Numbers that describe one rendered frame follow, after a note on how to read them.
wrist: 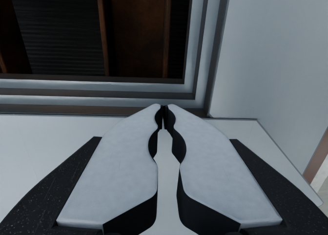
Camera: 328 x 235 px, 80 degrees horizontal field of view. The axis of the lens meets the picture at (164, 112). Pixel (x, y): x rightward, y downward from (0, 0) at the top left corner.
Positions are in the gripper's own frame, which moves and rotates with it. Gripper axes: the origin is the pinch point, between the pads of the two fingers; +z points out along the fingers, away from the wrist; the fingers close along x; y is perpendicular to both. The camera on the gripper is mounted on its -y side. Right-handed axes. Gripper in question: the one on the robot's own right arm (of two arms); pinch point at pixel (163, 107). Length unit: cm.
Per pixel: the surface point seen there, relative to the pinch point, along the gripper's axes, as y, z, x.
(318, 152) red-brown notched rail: 6.3, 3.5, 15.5
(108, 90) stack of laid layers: 0.4, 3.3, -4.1
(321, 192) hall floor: 114, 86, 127
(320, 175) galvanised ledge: 24.7, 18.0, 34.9
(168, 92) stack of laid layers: 0.4, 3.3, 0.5
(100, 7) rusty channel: -5.0, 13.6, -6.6
